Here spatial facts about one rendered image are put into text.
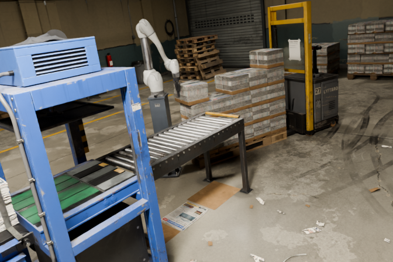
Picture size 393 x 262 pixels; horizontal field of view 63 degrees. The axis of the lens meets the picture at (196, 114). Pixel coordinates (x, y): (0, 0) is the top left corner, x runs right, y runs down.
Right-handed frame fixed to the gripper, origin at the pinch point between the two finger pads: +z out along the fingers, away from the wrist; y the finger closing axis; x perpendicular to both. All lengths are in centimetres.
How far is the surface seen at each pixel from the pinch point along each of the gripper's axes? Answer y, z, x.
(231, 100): -18, 19, -63
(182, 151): -129, 17, 60
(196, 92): -18.7, -0.8, -15.3
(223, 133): -111, 20, 10
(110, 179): -139, 16, 120
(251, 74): -19, -8, -97
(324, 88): -34, 31, -212
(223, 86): 0, 4, -64
